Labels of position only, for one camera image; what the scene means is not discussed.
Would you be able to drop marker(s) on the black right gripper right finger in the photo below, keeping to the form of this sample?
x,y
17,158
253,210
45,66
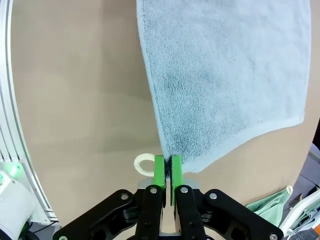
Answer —
x,y
190,212

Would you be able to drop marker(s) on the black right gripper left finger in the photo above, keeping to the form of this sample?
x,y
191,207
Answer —
x,y
147,212

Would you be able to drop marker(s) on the green terry towel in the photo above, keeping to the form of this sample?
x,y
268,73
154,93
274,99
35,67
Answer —
x,y
303,220
267,205

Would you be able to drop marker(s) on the light blue terry towel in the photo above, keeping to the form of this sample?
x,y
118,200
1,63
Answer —
x,y
225,75

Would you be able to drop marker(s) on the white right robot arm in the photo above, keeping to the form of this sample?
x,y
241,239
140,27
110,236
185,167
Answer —
x,y
15,200

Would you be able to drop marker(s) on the aluminium frame rail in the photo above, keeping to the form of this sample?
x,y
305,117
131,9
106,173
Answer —
x,y
7,112

